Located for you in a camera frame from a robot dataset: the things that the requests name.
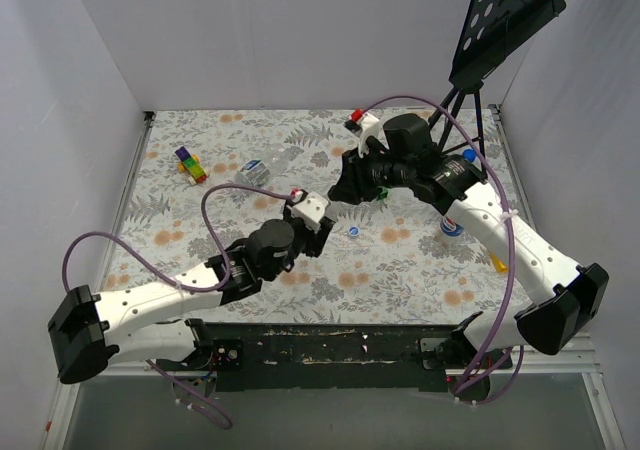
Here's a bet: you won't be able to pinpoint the blue label bottle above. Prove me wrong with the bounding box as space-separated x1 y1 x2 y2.
440 215 464 238

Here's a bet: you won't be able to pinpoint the floral table cloth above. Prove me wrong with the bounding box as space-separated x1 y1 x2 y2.
103 110 506 324

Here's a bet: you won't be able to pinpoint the white blue bottle cap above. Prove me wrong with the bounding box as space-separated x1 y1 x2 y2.
348 226 360 238

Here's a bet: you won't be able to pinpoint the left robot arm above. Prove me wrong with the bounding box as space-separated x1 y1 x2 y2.
47 195 335 384

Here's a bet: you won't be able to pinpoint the yellow green toy brick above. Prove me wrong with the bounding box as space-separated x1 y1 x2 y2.
490 253 508 274

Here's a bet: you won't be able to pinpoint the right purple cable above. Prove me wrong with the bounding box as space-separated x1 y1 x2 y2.
362 94 525 405

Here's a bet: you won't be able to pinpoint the black base beam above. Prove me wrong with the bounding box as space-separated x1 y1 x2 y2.
154 322 496 391

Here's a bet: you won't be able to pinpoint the green blue toy bricks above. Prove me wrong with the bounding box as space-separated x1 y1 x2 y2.
376 187 389 201

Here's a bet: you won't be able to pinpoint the clear bottle silver label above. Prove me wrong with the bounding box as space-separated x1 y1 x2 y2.
234 144 295 188

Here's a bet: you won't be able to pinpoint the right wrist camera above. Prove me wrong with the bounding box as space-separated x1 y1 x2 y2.
344 109 382 158

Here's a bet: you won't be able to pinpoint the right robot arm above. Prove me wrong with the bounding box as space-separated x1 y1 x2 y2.
329 110 609 368

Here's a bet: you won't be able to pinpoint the black music stand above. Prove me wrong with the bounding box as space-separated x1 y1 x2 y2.
427 0 571 156

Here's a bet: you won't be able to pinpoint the multicolour toy brick stack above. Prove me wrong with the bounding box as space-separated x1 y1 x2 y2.
174 146 208 185

